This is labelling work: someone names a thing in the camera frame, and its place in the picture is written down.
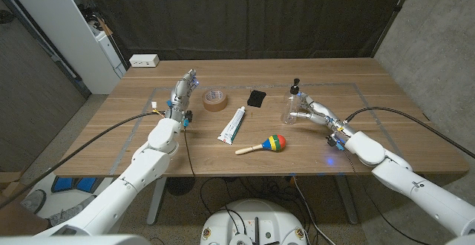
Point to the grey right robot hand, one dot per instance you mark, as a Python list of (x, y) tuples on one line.
[(323, 115)]

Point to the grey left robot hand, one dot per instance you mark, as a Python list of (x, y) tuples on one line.
[(180, 98)]

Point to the clear pump dispenser bottle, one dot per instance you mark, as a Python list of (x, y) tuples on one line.
[(289, 105)]

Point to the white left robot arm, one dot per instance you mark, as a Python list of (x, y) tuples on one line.
[(122, 189)]

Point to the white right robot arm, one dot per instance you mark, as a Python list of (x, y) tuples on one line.
[(408, 185)]

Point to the brown tape roll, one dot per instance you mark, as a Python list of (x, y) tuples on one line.
[(215, 106)]

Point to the colourful wooden maraca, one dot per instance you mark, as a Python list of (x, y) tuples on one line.
[(274, 142)]

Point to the white green toothpaste tube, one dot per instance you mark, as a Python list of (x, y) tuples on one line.
[(232, 128)]

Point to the white power strip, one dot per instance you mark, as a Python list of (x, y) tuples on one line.
[(144, 60)]

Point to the black square cloth pad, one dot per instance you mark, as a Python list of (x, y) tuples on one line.
[(256, 98)]

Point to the black round floor base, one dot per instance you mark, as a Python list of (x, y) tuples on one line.
[(180, 186)]

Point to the grey table leg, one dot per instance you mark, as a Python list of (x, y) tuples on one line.
[(156, 204), (349, 208)]

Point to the dark curtain backdrop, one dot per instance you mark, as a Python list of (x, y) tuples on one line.
[(241, 15)]

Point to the white robot torso base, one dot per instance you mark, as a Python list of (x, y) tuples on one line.
[(259, 215)]

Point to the black curtain stand pole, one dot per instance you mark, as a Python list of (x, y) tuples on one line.
[(393, 15)]

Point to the blue floor pad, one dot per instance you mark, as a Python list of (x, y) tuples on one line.
[(63, 184)]

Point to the white cabinet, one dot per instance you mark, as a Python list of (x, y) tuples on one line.
[(55, 22)]

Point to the grey sneaker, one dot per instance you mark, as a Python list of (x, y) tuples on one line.
[(33, 201), (72, 212)]

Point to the white robot body edge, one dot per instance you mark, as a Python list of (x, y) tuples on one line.
[(74, 240)]

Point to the brown cardboard box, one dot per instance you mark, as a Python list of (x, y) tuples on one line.
[(18, 219)]

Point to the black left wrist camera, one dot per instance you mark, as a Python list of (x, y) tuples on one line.
[(188, 116)]

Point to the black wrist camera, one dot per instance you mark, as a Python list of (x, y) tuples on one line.
[(332, 140), (188, 116)]

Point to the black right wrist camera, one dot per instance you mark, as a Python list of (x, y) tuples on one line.
[(332, 140)]

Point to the black round wall fixture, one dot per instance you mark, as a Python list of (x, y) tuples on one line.
[(5, 16)]

